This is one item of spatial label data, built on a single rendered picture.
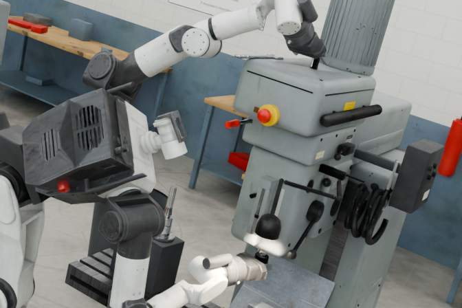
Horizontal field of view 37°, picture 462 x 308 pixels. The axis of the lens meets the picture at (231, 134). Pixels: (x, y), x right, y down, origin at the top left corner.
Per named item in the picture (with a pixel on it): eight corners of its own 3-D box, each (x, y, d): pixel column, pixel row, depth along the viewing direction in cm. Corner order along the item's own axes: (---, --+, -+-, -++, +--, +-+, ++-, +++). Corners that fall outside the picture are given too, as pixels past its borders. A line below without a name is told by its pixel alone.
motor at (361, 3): (361, 76, 213) (391, -26, 205) (304, 58, 222) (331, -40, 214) (380, 75, 231) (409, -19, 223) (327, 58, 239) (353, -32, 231)
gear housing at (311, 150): (311, 168, 195) (320, 135, 192) (238, 140, 206) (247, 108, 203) (350, 154, 224) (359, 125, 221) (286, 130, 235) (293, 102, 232)
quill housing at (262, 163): (281, 262, 207) (309, 164, 199) (224, 236, 216) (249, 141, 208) (306, 247, 223) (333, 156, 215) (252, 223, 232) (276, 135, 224)
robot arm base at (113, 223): (106, 255, 178) (126, 229, 172) (87, 214, 184) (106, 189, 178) (150, 246, 189) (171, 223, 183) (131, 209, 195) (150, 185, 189)
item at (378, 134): (330, 177, 216) (347, 118, 212) (269, 153, 226) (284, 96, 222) (400, 148, 285) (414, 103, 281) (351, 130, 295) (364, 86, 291)
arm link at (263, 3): (302, 22, 183) (256, 34, 187) (300, -5, 187) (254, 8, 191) (295, 9, 177) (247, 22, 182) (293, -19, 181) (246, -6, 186)
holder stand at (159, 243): (151, 295, 240) (163, 244, 235) (109, 267, 252) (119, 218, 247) (174, 287, 249) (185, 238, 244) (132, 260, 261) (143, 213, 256)
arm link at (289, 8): (282, 47, 188) (269, 25, 178) (279, 16, 193) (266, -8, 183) (322, 38, 185) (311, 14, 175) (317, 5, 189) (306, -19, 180)
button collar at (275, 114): (273, 128, 187) (279, 108, 185) (255, 122, 189) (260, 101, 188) (276, 128, 188) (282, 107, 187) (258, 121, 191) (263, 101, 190)
